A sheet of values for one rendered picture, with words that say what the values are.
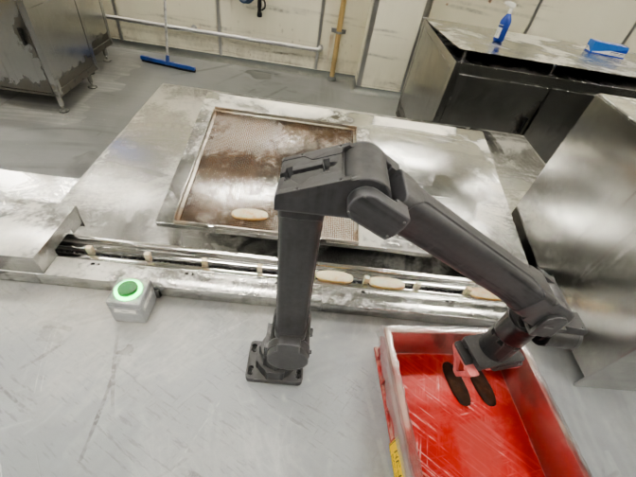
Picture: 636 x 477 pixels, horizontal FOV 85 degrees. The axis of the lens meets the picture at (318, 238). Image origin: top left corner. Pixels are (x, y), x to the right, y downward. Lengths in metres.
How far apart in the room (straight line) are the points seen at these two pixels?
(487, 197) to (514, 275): 0.74
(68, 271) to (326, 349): 0.62
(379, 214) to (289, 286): 0.21
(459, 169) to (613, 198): 0.48
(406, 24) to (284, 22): 1.29
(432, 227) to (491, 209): 0.81
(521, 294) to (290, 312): 0.35
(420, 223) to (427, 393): 0.51
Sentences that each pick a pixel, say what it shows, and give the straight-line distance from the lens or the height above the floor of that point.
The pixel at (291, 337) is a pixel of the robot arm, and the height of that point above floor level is 1.01.
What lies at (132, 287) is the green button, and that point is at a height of 0.91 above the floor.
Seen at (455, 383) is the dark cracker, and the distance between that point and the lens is 0.89.
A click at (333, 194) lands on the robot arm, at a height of 1.33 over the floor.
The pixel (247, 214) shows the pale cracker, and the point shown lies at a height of 0.91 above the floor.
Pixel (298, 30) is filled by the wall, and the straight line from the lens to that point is 4.41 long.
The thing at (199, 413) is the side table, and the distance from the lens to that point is 0.78.
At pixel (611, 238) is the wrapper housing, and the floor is 1.11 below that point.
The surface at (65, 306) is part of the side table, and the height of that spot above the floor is 0.82.
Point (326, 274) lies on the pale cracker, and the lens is 0.90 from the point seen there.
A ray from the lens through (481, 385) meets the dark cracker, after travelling 0.92.
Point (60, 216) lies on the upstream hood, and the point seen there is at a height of 0.92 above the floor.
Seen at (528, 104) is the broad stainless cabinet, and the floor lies 0.77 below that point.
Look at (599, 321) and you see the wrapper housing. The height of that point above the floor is 0.97.
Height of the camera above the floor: 1.56
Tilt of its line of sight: 45 degrees down
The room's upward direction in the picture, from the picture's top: 11 degrees clockwise
